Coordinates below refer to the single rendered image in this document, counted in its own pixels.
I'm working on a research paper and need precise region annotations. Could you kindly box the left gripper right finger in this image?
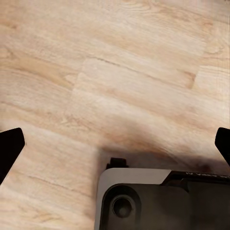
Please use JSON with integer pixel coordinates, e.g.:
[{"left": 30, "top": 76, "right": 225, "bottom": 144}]
[{"left": 215, "top": 127, "right": 230, "bottom": 166}]

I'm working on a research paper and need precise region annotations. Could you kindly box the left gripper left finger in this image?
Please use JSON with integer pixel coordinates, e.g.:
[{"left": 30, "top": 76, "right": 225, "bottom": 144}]
[{"left": 0, "top": 127, "right": 25, "bottom": 185}]

